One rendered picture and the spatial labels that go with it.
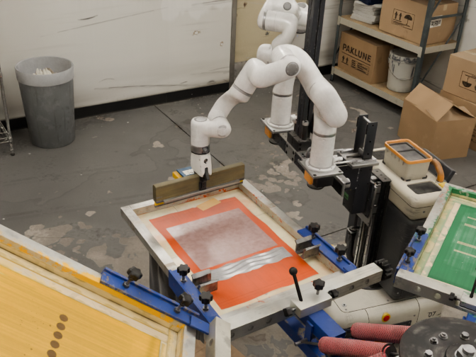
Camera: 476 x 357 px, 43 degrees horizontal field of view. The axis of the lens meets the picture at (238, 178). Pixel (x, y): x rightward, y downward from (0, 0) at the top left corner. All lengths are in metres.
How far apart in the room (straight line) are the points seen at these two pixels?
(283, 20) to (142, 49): 3.31
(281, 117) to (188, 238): 0.81
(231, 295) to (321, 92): 0.82
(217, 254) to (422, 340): 0.99
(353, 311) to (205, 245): 1.08
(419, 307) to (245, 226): 1.22
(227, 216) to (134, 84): 3.49
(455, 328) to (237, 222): 1.14
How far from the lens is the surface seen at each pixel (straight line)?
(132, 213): 2.48
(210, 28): 6.05
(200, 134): 2.32
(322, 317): 1.95
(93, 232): 4.14
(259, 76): 2.21
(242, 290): 2.15
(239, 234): 2.42
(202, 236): 2.40
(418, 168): 3.05
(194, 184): 2.43
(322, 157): 2.51
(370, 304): 3.23
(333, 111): 2.35
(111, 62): 5.70
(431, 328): 1.60
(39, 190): 4.67
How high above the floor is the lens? 2.34
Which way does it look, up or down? 30 degrees down
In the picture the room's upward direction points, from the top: 3 degrees clockwise
